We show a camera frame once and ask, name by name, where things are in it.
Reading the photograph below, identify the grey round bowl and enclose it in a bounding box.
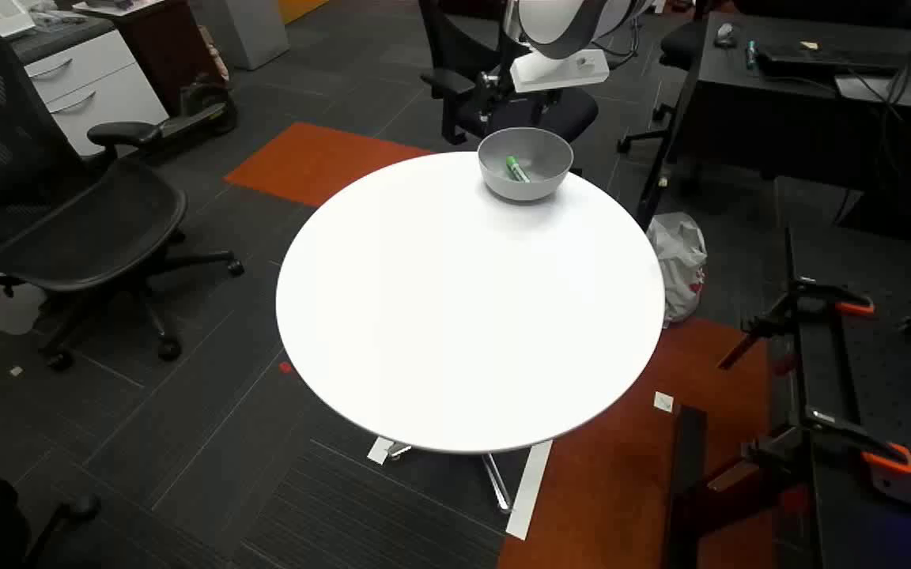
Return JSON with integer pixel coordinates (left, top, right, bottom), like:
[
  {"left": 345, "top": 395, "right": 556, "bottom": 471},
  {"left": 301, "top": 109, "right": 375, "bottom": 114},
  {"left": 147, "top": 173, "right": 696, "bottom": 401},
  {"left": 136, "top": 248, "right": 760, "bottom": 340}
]
[{"left": 476, "top": 122, "right": 578, "bottom": 205}]

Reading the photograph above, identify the grey metal cabinet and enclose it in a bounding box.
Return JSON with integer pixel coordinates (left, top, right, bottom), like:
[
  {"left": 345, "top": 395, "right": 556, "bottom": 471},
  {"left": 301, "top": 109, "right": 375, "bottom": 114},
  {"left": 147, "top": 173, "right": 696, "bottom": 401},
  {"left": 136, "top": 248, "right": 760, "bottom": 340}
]
[{"left": 186, "top": 0, "right": 294, "bottom": 71}]

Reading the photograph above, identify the black kick scooter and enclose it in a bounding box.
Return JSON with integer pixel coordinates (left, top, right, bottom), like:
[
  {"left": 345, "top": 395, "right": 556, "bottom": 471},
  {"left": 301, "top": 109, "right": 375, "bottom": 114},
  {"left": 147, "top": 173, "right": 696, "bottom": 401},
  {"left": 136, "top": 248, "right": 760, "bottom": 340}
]
[{"left": 86, "top": 78, "right": 242, "bottom": 150}]

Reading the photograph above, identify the black mesh office chair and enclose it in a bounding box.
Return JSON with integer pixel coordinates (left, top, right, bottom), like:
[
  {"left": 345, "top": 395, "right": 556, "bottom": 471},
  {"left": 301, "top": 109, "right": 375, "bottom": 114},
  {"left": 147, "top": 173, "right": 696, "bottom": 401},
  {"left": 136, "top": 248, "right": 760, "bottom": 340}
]
[{"left": 0, "top": 12, "right": 246, "bottom": 372}]

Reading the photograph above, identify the dark brown wooden desk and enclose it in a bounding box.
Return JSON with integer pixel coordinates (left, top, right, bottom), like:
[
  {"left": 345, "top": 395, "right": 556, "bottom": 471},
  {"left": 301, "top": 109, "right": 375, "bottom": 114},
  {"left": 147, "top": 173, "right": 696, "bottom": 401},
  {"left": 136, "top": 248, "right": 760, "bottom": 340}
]
[{"left": 73, "top": 0, "right": 235, "bottom": 109}]

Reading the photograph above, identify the black office desk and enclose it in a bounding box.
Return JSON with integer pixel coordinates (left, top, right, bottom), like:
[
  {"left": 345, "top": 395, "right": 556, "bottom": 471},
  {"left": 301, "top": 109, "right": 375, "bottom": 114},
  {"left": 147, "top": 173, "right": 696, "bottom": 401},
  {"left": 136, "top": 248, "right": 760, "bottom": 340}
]
[{"left": 637, "top": 10, "right": 911, "bottom": 226}]

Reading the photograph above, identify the white plastic bag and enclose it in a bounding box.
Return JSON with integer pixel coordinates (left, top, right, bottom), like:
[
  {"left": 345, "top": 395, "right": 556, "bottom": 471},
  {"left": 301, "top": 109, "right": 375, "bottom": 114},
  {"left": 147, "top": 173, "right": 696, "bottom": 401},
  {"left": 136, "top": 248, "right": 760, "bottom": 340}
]
[{"left": 647, "top": 209, "right": 713, "bottom": 329}]

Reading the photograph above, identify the white metal table base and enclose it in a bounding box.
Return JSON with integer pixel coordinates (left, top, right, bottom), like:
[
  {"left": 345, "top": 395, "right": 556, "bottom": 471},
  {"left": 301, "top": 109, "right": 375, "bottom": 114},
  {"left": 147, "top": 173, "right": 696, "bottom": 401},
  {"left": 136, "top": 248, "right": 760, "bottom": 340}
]
[{"left": 363, "top": 433, "right": 556, "bottom": 544}]

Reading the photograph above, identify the white drawer cabinet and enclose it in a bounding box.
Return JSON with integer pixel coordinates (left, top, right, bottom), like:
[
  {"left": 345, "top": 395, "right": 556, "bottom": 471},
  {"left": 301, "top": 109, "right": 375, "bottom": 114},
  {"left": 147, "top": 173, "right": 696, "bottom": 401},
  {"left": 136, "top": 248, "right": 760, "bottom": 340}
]
[{"left": 11, "top": 24, "right": 174, "bottom": 162}]

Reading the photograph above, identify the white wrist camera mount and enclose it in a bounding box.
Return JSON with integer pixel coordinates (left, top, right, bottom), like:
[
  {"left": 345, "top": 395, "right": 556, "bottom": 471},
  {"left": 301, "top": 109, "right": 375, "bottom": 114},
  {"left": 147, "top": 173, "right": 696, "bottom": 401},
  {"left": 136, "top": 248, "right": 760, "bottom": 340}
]
[{"left": 507, "top": 48, "right": 614, "bottom": 94}]

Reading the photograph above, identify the black clamp orange handle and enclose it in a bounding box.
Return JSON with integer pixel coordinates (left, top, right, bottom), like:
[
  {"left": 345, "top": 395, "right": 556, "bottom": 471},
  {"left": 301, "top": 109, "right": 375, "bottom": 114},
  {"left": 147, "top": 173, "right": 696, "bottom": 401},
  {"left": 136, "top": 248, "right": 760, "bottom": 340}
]
[
  {"left": 717, "top": 274, "right": 879, "bottom": 372},
  {"left": 739, "top": 404, "right": 911, "bottom": 482}
]

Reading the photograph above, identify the black mounting board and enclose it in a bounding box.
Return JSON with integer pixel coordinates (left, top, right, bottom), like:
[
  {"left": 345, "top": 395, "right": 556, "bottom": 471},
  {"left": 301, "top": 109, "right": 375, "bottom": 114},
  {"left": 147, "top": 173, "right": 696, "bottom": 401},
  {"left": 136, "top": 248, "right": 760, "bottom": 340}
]
[{"left": 783, "top": 224, "right": 911, "bottom": 569}]

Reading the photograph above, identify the black padded office chair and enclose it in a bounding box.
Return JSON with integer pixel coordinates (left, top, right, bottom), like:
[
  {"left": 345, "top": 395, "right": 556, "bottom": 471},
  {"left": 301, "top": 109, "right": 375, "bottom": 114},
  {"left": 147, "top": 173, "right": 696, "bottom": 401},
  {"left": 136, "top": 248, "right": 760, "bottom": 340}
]
[{"left": 415, "top": 0, "right": 602, "bottom": 149}]

